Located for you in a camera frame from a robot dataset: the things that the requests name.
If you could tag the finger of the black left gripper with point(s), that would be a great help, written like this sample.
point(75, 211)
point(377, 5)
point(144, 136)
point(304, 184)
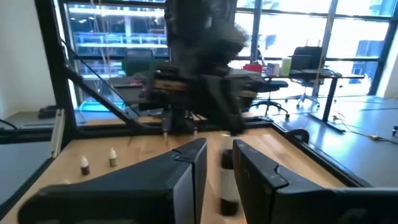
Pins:
point(227, 105)

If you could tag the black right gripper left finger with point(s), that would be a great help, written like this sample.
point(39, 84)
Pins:
point(140, 186)

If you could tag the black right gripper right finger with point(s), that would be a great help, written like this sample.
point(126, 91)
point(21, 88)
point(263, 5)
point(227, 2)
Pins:
point(295, 202)

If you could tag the small olive dropper bottle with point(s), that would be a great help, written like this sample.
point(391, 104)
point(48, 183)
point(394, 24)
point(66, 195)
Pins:
point(112, 157)

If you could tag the small dark dropper bottle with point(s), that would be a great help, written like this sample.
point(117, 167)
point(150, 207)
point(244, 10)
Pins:
point(84, 165)

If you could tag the large purple food coloring bottle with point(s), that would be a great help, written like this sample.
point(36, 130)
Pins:
point(228, 186)

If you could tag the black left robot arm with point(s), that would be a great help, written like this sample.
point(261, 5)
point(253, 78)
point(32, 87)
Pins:
point(199, 31)

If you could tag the red container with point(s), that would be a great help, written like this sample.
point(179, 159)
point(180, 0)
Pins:
point(252, 68)

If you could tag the black office chair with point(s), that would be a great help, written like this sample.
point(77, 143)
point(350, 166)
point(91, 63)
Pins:
point(306, 57)
point(273, 85)

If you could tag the dark green office chair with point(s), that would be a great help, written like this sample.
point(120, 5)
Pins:
point(138, 62)

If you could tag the blue white box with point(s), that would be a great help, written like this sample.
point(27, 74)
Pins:
point(273, 69)

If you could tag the white green cup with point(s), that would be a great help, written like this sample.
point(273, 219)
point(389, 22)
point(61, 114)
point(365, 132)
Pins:
point(286, 67)

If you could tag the black office desk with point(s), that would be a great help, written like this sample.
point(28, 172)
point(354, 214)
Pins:
point(331, 99)

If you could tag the black desk device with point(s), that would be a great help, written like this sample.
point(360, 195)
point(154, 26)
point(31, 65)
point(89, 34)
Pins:
point(47, 112)

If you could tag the black arched bracket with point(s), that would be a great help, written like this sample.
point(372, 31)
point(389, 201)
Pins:
point(303, 132)

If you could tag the white bracket strip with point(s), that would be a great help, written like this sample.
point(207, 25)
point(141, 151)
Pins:
point(58, 133)

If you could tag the black aluminium rig frame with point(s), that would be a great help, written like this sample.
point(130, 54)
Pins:
point(56, 62)

